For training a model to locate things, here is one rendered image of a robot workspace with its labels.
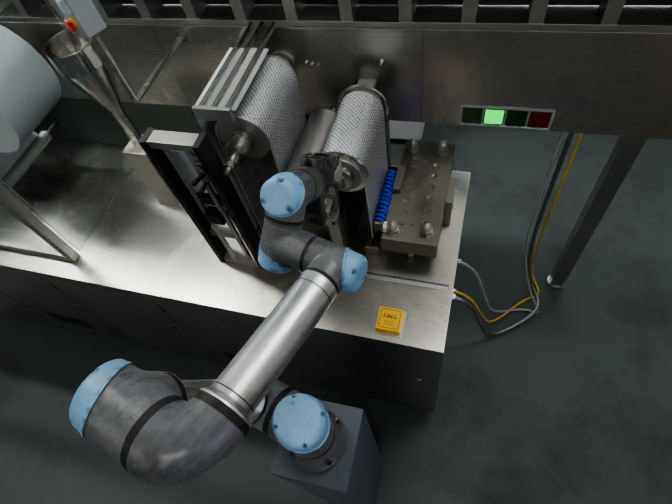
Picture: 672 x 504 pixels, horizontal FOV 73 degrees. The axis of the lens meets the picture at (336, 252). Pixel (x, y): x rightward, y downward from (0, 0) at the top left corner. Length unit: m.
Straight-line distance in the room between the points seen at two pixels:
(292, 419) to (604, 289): 1.87
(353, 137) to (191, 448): 0.81
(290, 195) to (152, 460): 0.45
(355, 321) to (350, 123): 0.55
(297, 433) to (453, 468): 1.20
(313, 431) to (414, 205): 0.71
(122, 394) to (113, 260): 1.06
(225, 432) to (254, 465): 1.55
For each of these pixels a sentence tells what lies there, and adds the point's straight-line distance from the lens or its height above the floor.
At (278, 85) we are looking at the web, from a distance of 1.27.
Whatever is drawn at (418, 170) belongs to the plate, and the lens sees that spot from 1.47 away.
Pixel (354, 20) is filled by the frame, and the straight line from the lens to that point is 1.31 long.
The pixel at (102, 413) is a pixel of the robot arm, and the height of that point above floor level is 1.52.
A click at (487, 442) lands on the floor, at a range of 2.17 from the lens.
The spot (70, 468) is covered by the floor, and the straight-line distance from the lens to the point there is 2.64.
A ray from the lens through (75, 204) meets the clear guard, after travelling 1.82.
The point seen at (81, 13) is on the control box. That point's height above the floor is 1.66.
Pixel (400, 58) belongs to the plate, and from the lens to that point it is 1.33.
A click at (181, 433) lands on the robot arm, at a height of 1.51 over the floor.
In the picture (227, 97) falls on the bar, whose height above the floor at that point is 1.44.
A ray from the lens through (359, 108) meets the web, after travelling 1.26.
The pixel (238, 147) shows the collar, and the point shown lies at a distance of 1.16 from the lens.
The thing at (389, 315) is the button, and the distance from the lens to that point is 1.31.
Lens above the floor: 2.11
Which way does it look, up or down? 56 degrees down
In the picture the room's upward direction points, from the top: 15 degrees counter-clockwise
